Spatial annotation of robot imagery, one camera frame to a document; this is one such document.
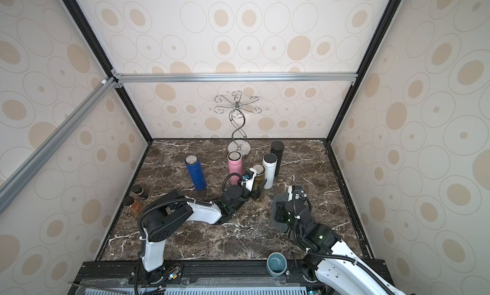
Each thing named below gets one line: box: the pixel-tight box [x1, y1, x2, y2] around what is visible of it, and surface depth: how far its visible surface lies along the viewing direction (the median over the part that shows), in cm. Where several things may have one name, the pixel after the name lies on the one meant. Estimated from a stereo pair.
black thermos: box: [269, 139, 284, 177], surface depth 91 cm
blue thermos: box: [184, 154, 208, 191], surface depth 89 cm
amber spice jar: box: [122, 196, 143, 216], surface depth 87 cm
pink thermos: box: [227, 150, 244, 186], surface depth 87 cm
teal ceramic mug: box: [266, 251, 288, 278], surface depth 73 cm
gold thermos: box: [252, 163, 266, 191], surface depth 81 cm
